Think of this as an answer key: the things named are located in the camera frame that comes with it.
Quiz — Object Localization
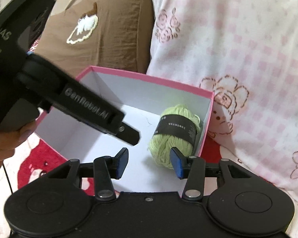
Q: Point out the brown embroidered pillow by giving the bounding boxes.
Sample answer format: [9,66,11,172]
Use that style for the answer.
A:
[37,0,156,75]

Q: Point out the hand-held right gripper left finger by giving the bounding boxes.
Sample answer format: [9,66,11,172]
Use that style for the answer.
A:
[48,147,129,201]

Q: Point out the pink cardboard box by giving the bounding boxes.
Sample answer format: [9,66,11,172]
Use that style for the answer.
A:
[36,65,215,193]

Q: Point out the green yarn ball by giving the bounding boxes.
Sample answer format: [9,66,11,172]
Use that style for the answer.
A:
[148,104,201,170]

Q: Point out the black cable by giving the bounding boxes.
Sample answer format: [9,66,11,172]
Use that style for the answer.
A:
[1,162,14,195]

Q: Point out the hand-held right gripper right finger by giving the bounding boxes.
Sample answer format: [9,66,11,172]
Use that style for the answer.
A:
[170,147,251,200]

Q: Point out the pink floral pillow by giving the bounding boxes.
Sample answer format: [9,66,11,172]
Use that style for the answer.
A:
[145,0,298,204]

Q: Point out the person's left hand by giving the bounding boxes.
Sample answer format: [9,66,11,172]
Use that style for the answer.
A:
[0,113,38,171]

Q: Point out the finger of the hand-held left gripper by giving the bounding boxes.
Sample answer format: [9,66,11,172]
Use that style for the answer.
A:
[114,121,141,145]

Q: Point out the red and white printed blanket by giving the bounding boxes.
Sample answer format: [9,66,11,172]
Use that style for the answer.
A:
[0,109,298,238]

